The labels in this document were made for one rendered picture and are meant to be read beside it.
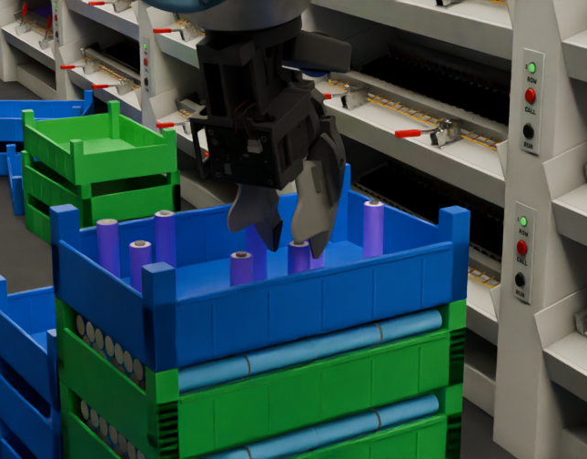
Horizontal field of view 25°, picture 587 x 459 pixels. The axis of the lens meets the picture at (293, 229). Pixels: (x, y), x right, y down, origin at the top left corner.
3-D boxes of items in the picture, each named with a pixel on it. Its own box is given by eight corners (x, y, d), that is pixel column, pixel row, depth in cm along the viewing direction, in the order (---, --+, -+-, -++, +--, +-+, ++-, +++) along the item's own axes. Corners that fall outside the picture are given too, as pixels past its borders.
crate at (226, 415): (159, 469, 102) (156, 373, 99) (57, 378, 118) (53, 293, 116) (464, 383, 117) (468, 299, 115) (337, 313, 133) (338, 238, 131)
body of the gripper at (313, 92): (197, 186, 100) (170, 38, 94) (251, 135, 106) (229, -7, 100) (287, 199, 96) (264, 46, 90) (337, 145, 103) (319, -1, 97)
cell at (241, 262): (237, 334, 106) (237, 258, 104) (227, 327, 107) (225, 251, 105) (258, 330, 107) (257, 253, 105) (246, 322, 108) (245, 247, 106)
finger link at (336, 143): (295, 208, 104) (267, 108, 101) (305, 197, 106) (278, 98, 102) (347, 209, 102) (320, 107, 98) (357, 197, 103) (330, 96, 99)
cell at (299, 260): (295, 321, 109) (295, 245, 107) (283, 313, 110) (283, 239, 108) (314, 316, 109) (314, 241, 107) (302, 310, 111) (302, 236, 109)
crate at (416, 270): (156, 373, 99) (152, 272, 97) (53, 293, 116) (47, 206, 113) (468, 299, 115) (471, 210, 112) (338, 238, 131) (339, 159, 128)
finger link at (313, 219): (288, 288, 103) (257, 184, 99) (321, 249, 108) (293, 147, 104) (322, 290, 102) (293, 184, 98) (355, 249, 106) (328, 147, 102)
